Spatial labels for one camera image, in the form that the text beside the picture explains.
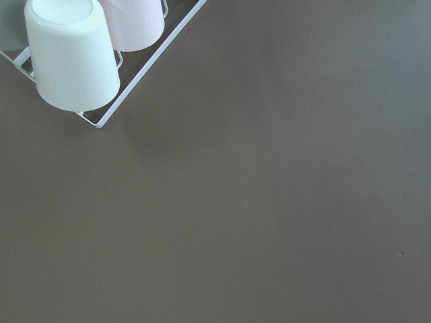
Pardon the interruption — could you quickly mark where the pink upturned plastic cup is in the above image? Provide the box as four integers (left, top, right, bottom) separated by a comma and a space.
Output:
100, 0, 165, 52

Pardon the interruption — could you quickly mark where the white upturned plastic cup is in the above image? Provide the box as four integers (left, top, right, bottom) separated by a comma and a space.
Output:
24, 1, 121, 112

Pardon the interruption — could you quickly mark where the white wire cup rack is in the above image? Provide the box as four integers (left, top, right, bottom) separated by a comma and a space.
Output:
1, 1, 203, 128

